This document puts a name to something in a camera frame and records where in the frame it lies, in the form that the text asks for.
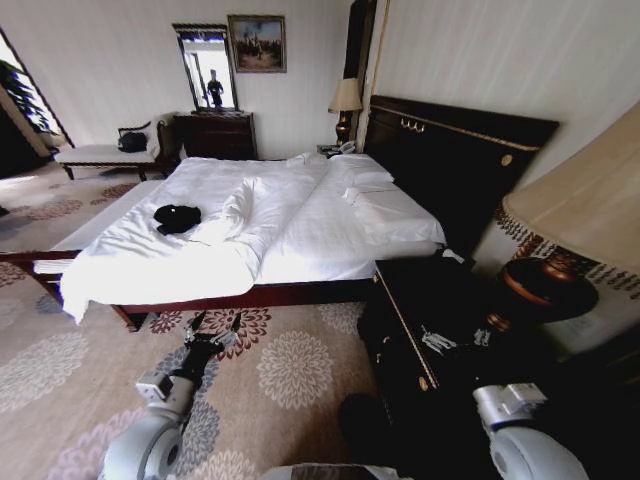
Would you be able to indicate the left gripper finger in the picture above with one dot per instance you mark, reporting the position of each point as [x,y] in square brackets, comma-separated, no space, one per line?
[196,326]
[234,327]

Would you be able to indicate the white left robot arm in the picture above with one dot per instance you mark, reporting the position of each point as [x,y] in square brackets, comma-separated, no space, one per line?
[150,440]

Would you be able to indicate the small beige table lamp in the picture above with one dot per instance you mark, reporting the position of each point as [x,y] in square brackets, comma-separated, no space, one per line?
[346,97]

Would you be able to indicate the dark framed wall mirror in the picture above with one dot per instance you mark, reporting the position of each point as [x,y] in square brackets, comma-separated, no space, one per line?
[205,65]

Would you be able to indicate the large white pillow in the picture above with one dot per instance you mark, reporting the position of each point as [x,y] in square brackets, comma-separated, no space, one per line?
[395,212]

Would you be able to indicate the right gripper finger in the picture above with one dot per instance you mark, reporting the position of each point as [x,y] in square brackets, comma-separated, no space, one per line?
[483,337]
[436,341]

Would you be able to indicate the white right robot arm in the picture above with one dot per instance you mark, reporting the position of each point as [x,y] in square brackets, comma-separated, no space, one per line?
[530,447]

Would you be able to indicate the white chaise longue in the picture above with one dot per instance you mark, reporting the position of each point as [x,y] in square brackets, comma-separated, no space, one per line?
[107,154]

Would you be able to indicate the white duvet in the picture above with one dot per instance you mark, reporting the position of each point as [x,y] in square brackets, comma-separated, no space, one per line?
[200,230]

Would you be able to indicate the small white pillow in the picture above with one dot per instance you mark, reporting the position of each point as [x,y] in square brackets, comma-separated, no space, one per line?
[361,171]

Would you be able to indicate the white telephone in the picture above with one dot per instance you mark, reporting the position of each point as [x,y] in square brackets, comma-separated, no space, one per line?
[347,147]

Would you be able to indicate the dark wooden dresser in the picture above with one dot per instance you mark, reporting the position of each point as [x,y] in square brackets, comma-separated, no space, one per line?
[215,136]

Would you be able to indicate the large fringed beige table lamp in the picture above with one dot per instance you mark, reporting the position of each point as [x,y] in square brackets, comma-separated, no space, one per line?
[575,200]

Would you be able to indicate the black garment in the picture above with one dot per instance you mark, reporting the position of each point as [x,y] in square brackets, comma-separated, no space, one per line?
[176,218]

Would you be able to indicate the green potted plant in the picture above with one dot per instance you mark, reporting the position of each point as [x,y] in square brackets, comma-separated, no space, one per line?
[20,95]

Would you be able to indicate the black bag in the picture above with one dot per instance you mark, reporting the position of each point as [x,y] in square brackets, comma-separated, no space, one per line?
[133,142]

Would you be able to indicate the small dark nightstand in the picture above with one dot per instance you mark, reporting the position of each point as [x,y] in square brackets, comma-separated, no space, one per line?
[326,149]

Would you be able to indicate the dark wooden headboard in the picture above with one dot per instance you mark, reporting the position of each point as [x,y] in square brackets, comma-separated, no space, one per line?
[450,165]

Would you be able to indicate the gold framed painting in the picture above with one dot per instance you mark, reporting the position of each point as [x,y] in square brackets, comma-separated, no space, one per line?
[257,44]

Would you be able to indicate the white bed end bench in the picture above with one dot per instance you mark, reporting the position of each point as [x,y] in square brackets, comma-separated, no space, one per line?
[100,220]

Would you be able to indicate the white bed mattress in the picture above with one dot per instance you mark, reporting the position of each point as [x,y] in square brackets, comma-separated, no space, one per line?
[325,235]

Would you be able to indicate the dark wooden pillar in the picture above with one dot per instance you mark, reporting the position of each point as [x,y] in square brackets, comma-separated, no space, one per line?
[362,50]

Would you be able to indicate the dark wooden nightstand gold trim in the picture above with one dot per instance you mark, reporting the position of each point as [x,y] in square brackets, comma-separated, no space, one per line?
[440,300]

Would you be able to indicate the person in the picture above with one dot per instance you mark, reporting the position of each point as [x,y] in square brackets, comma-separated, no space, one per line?
[215,90]

